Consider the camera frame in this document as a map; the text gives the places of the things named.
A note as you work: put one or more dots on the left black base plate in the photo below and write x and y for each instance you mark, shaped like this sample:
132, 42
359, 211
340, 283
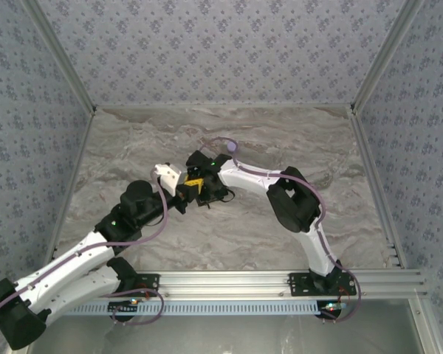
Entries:
154, 288

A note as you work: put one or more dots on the aluminium frame post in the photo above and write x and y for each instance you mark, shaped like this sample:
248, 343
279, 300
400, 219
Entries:
61, 55
384, 55
424, 328

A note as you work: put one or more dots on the aluminium table side rail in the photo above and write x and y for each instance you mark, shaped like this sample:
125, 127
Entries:
71, 184
374, 177

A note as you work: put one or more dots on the right black electronics module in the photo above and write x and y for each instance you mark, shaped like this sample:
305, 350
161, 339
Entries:
330, 313

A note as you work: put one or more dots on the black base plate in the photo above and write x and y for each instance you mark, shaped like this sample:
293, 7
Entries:
154, 288
299, 285

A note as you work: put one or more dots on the left black electronics module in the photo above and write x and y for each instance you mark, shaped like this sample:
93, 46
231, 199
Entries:
122, 307

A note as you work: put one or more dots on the purple earbud charging case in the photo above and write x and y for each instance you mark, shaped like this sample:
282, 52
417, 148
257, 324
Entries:
232, 146

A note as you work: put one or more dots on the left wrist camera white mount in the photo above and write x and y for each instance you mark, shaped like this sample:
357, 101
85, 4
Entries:
166, 173

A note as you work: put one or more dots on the aluminium lower frame post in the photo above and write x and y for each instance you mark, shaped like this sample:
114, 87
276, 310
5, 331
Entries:
424, 328

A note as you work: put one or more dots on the aluminium table back rail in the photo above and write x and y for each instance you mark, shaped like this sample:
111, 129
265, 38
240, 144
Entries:
221, 106

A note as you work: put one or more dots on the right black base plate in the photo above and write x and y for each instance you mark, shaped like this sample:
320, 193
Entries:
299, 285

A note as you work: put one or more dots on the black electronics module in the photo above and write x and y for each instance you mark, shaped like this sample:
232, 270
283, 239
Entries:
330, 313
122, 307

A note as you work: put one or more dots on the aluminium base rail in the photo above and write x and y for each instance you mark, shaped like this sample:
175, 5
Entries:
225, 284

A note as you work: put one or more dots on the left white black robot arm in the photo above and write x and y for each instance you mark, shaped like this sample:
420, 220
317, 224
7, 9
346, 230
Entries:
70, 265

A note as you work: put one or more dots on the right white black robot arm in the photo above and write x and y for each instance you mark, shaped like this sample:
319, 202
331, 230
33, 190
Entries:
295, 199

